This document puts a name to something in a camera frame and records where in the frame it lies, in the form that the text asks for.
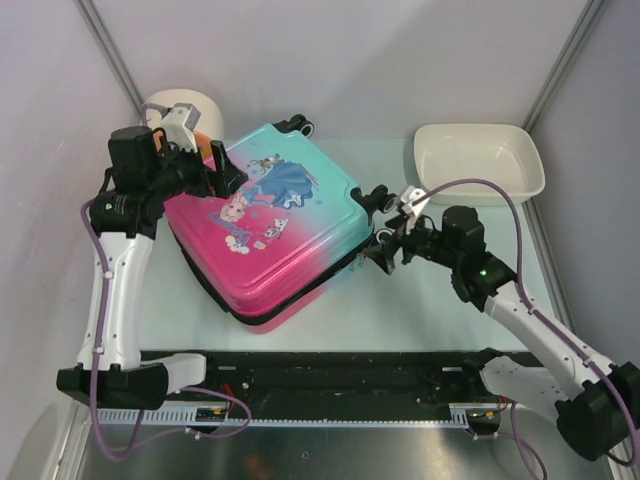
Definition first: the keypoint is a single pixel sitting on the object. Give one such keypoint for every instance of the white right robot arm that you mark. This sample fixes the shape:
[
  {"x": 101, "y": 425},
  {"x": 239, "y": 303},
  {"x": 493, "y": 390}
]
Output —
[{"x": 593, "y": 402}]

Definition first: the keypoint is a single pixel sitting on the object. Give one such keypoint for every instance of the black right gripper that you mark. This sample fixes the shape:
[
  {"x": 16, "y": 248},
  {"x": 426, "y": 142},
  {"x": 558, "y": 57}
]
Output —
[{"x": 384, "y": 257}]

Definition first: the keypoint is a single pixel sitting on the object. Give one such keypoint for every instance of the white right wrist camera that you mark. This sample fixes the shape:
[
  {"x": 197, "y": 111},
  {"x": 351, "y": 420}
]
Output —
[{"x": 412, "y": 201}]

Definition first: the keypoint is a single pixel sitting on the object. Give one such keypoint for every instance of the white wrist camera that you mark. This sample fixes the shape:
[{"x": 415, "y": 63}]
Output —
[
  {"x": 412, "y": 201},
  {"x": 179, "y": 124}
]

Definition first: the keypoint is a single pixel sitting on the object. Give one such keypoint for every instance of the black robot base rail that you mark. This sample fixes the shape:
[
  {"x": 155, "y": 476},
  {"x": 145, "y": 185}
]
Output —
[{"x": 278, "y": 377}]

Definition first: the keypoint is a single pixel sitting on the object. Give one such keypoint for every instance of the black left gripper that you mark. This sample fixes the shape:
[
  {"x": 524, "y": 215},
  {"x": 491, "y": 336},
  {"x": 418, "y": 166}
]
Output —
[{"x": 228, "y": 177}]

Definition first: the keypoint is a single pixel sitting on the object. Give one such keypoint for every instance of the white slotted cable duct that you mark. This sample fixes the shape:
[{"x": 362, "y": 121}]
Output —
[{"x": 216, "y": 414}]

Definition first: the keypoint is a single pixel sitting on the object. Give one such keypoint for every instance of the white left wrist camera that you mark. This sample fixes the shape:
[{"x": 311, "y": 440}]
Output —
[{"x": 179, "y": 124}]

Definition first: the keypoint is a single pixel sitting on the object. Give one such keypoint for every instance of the pink and teal kids suitcase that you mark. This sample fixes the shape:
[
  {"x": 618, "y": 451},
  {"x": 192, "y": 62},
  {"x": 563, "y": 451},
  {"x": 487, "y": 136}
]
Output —
[{"x": 267, "y": 251}]

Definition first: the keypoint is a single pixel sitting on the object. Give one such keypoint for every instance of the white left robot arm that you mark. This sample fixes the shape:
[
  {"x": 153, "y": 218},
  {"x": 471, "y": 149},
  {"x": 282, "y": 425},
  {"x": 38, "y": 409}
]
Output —
[{"x": 148, "y": 168}]

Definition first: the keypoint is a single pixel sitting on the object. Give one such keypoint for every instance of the cream and orange drawer box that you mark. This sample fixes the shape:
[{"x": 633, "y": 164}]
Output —
[{"x": 209, "y": 127}]

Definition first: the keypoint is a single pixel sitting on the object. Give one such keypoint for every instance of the white rectangular plastic basin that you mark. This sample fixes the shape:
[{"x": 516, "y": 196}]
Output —
[{"x": 505, "y": 155}]

